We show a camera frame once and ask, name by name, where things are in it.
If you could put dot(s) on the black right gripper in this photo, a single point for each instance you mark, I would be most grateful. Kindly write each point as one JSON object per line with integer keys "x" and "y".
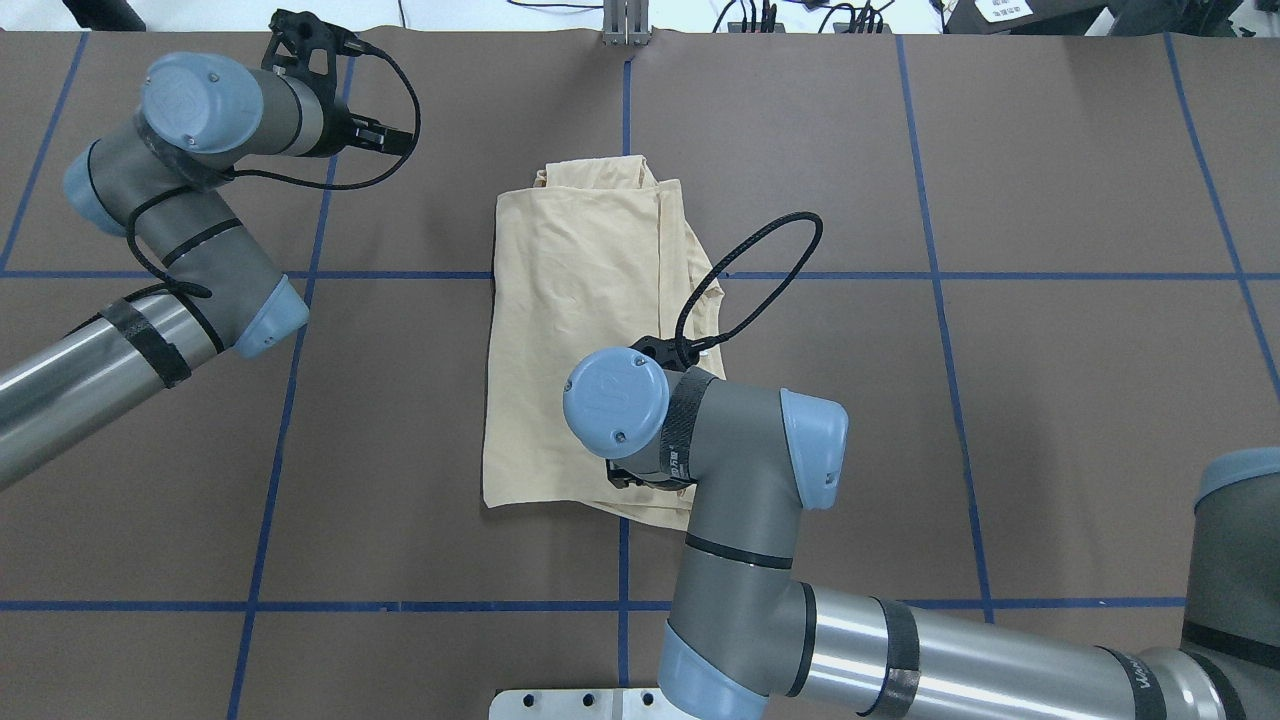
{"x": 627, "y": 474}

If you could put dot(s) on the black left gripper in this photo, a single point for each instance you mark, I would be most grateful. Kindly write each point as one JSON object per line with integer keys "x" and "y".
{"x": 341, "y": 133}

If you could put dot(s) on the beige long sleeve shirt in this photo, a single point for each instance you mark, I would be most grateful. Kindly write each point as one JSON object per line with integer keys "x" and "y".
{"x": 596, "y": 253}

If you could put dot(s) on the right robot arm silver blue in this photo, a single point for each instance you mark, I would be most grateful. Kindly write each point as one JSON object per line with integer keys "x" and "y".
{"x": 743, "y": 630}

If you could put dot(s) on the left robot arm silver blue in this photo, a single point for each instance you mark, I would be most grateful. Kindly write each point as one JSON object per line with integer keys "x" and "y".
{"x": 155, "y": 182}

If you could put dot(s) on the black label printer device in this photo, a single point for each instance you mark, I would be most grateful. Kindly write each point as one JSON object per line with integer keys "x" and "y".
{"x": 1038, "y": 18}

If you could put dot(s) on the aluminium frame post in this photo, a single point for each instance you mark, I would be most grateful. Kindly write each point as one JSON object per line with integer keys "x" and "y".
{"x": 626, "y": 23}

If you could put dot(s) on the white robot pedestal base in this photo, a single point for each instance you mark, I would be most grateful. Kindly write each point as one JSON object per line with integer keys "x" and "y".
{"x": 589, "y": 703}

